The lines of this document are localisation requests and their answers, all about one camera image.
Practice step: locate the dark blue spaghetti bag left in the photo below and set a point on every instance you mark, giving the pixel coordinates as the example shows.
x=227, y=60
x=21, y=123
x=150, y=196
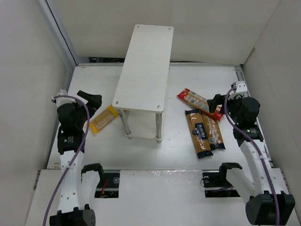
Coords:
x=198, y=133

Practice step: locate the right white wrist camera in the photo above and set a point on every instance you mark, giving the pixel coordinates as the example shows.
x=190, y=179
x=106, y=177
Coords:
x=239, y=89

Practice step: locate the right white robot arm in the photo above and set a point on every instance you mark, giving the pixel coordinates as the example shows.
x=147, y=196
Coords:
x=266, y=202

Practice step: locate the dark blue spaghetti bag right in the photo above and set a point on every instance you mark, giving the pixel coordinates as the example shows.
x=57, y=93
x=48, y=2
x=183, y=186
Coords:
x=213, y=133

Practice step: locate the red pasta bag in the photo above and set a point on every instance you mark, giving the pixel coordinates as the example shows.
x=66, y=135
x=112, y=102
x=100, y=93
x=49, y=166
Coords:
x=199, y=102

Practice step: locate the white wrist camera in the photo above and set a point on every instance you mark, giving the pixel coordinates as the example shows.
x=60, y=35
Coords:
x=239, y=89
x=62, y=98

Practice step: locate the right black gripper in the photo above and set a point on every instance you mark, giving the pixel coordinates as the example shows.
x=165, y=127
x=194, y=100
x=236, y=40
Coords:
x=224, y=102

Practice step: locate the white two-tier shelf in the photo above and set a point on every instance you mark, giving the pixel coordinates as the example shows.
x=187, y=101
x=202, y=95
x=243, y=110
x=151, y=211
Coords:
x=141, y=94

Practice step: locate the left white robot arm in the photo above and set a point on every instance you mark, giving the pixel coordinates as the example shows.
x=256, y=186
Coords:
x=70, y=203

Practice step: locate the yellow pasta bag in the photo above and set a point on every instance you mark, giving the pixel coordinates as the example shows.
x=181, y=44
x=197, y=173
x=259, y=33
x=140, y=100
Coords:
x=103, y=119

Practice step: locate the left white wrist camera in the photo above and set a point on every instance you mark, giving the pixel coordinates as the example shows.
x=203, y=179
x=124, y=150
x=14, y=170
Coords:
x=62, y=98

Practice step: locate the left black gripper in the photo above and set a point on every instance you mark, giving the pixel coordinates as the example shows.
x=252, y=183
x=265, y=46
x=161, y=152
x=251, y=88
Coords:
x=87, y=106

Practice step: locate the right aluminium rail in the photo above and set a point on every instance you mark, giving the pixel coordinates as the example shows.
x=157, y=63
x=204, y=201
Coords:
x=251, y=110

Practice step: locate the dark blue spaghetti bag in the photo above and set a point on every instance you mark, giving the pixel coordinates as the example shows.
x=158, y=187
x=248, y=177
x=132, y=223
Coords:
x=213, y=133
x=198, y=133

